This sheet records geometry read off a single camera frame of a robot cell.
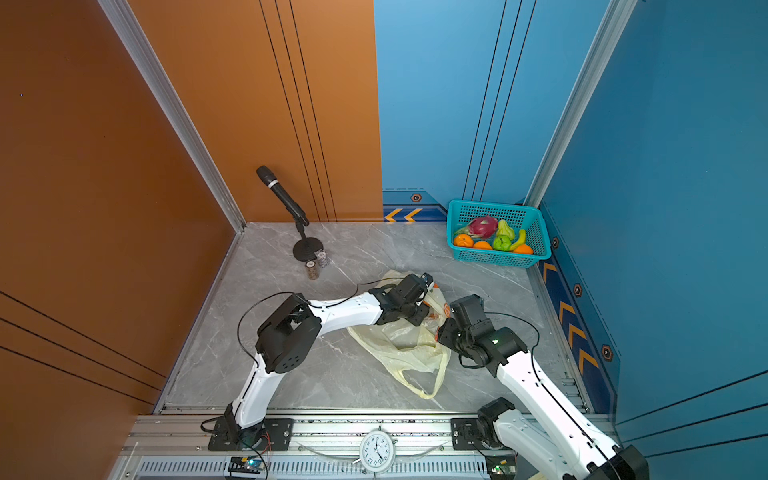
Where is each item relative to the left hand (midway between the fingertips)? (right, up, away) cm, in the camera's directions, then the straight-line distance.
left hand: (425, 306), depth 94 cm
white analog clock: (-14, -28, -26) cm, 41 cm away
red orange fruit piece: (+37, +18, +12) cm, 43 cm away
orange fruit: (+22, +20, +12) cm, 31 cm away
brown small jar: (-38, +11, +6) cm, 40 cm away
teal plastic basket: (+39, +31, +22) cm, 54 cm away
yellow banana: (+39, +23, +18) cm, 49 cm away
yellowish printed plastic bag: (-5, -8, -19) cm, 21 cm away
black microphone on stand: (-43, +19, +17) cm, 50 cm away
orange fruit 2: (+16, +22, +15) cm, 30 cm away
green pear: (+32, +26, +17) cm, 44 cm away
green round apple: (+29, +20, +11) cm, 37 cm away
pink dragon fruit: (+23, +27, +18) cm, 39 cm away
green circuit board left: (-45, -33, -23) cm, 61 cm away
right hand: (+2, -5, -15) cm, 16 cm away
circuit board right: (+16, -34, -23) cm, 44 cm away
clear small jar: (-35, +15, +11) cm, 40 cm away
